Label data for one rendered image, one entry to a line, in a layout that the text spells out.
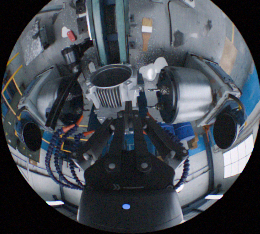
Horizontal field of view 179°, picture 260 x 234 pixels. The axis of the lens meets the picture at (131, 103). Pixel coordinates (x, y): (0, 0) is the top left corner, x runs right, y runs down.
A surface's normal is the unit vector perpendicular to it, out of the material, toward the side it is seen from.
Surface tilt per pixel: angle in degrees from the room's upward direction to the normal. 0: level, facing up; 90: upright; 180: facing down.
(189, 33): 0
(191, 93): 47
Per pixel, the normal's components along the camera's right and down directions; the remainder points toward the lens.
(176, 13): 0.04, 0.77
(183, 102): 0.01, 0.25
